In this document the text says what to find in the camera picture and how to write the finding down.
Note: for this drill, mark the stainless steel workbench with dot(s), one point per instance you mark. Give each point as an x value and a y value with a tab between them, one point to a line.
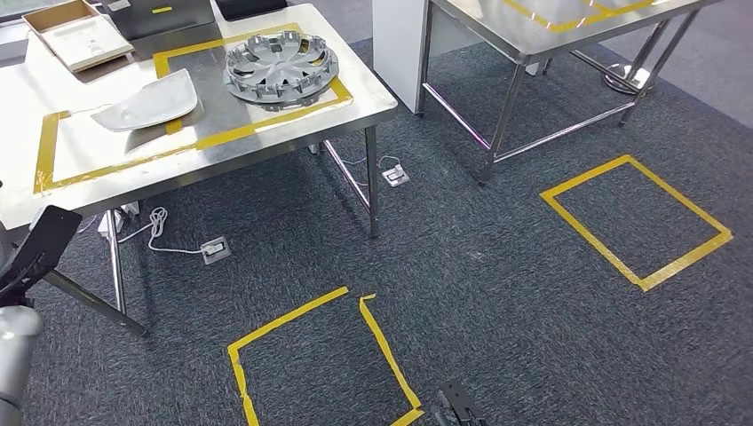
117	159

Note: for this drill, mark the black carry case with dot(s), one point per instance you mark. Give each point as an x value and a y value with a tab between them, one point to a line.
250	7

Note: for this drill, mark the white flat device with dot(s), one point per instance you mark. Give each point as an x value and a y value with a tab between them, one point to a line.
88	44

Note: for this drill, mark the grey laptop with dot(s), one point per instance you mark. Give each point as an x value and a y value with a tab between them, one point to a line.
164	20

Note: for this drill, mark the black robot bracket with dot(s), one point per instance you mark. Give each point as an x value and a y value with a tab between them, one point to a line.
459	406

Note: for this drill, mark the white curved plastic part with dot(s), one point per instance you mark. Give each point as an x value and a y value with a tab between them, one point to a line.
147	103

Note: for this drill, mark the white power strip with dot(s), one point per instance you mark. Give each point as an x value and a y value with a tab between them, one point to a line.
114	222

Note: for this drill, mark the white cabinet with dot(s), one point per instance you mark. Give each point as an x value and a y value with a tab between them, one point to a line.
397	53

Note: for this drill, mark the chrome stanchion base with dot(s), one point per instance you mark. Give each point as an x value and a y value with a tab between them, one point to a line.
623	79

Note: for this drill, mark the stainless steel table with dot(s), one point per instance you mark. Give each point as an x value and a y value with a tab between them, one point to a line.
500	35

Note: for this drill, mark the silver wheel hubcap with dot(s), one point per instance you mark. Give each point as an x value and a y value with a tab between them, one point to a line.
276	64

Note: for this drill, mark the yellow floor tape square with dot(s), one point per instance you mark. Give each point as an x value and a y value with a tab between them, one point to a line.
235	353
644	285

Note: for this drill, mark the open cardboard box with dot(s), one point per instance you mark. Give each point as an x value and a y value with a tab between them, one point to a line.
53	12

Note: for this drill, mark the metal floor socket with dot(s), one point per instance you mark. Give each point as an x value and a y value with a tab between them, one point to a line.
215	251
396	176

